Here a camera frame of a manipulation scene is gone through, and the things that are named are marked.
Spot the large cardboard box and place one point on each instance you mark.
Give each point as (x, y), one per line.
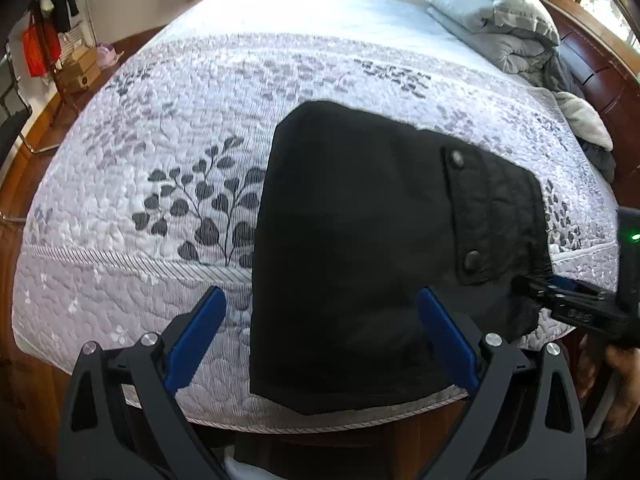
(82, 80)

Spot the bed with floral quilt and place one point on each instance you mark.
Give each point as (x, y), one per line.
(175, 125)

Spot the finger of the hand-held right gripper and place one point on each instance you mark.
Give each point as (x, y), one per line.
(567, 285)
(532, 289)

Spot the small cardboard box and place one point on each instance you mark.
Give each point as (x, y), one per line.
(80, 59)

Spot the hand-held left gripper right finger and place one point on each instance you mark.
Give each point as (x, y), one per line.
(447, 335)

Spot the person's right hand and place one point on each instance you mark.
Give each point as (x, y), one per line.
(625, 390)

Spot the black quilted pants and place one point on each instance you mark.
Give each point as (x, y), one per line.
(360, 240)

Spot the white fleece cloth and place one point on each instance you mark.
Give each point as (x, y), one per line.
(585, 120)

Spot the wooden coat rack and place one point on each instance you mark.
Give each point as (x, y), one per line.
(59, 87)

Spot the black chrome cantilever chair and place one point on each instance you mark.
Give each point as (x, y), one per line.
(15, 120)

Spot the red bag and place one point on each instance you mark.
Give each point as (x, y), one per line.
(40, 50)

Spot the dark wooden bed headboard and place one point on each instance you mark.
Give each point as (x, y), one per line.
(605, 75)

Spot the folded grey duvet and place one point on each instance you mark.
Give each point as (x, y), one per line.
(480, 10)

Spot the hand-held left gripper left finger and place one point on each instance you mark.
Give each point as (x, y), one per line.
(195, 332)

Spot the white object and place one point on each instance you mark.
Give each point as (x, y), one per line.
(235, 467)

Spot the black hanging garment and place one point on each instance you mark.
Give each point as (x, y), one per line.
(64, 0)

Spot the pink plastic item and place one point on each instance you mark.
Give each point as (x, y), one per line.
(109, 55)

